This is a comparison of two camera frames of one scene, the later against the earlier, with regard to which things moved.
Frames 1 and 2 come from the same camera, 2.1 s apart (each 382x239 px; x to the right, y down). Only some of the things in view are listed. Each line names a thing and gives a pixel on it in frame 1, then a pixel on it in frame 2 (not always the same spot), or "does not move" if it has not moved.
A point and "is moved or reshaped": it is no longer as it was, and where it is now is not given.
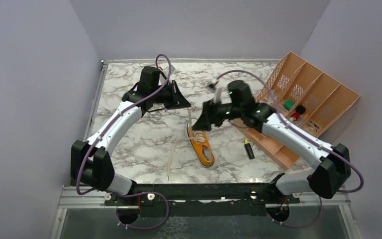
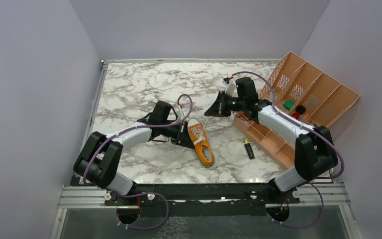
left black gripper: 177,100 → 185,139
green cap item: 288,104 does not move
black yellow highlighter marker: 249,149 does not move
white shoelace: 194,135 is moved or reshaped
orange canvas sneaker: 199,144 does not move
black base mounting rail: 207,200 does not move
